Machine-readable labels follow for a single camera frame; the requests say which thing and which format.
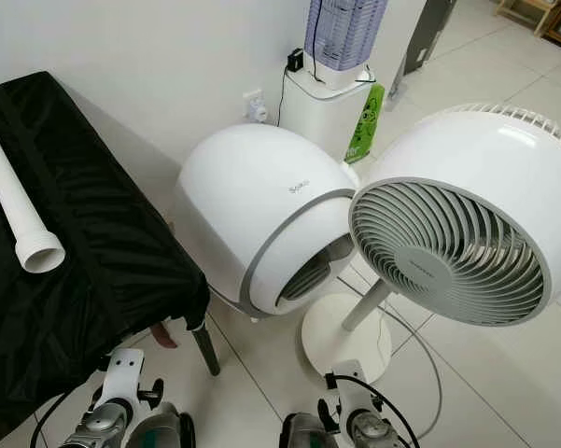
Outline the light wooden stool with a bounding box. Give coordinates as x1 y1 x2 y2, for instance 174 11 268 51
493 0 552 34

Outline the black metal table leg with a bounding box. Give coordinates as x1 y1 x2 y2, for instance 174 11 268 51
191 322 221 377

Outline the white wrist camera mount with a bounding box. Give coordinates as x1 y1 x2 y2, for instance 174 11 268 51
107 348 147 402
331 371 365 416

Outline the white pedestal fan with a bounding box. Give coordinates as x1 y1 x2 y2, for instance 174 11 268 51
301 103 561 385

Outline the black cloth table cover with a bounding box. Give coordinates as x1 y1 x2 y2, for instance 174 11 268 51
0 71 212 448

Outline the white wall socket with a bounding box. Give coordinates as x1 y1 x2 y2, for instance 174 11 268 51
243 89 270 125

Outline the white floor appliance cabinet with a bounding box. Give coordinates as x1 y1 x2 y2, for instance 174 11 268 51
278 65 384 161

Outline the thin grey fan cable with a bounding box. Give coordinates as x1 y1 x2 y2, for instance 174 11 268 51
334 278 445 444

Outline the green printed packet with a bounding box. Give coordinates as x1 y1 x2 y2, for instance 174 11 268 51
344 84 386 164

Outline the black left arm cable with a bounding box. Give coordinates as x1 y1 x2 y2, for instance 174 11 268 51
30 397 66 448

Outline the grey left robot leg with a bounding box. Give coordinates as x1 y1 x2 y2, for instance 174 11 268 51
131 403 197 448

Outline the dark grey leaning panel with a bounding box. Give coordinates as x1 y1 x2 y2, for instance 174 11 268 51
387 0 458 99

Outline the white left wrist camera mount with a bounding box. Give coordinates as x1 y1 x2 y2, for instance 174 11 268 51
107 348 147 402

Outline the white dome-shaped appliance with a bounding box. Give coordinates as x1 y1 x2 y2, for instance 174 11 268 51
175 123 360 318

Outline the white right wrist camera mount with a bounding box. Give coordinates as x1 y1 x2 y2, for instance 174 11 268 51
331 371 365 416

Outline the violet ribbed translucent cylinder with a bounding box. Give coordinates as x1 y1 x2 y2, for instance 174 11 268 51
303 0 390 73

